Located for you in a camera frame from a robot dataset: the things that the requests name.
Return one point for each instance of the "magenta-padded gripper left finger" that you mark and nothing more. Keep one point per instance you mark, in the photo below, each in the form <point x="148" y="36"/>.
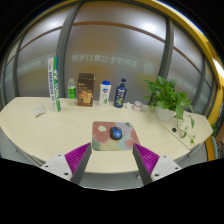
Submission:
<point x="68" y="165"/>

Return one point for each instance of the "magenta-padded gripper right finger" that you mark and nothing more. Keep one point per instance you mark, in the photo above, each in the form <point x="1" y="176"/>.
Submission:
<point x="154" y="165"/>

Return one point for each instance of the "blue computer mouse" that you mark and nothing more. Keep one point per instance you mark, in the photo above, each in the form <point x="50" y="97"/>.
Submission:
<point x="116" y="133"/>

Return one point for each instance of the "pink and grey mouse pad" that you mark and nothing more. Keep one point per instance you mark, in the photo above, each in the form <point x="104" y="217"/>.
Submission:
<point x="103" y="136"/>

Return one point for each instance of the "small round silver-lidded jar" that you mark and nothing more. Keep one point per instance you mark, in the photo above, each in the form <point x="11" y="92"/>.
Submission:
<point x="137" y="106"/>

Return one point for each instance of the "crumpled white tissue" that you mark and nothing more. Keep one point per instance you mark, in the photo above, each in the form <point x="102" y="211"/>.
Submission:
<point x="128" y="105"/>

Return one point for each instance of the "green potted plant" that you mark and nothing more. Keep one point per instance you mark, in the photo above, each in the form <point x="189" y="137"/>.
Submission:
<point x="168" y="100"/>

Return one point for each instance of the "clear bottle with green label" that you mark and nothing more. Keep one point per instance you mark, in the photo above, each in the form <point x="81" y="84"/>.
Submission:
<point x="71" y="91"/>

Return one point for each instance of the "brown cardboard box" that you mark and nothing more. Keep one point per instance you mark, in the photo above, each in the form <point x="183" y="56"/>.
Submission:
<point x="85" y="90"/>

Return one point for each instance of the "dark blue shampoo bottle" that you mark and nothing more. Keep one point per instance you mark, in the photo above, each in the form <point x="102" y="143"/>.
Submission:
<point x="120" y="94"/>

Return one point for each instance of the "white bottle with blue cap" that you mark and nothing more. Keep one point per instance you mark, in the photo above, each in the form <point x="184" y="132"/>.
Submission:
<point x="105" y="94"/>

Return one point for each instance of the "white and green shuttlecock tube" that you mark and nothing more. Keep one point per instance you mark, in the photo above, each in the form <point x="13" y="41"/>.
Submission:
<point x="54" y="85"/>

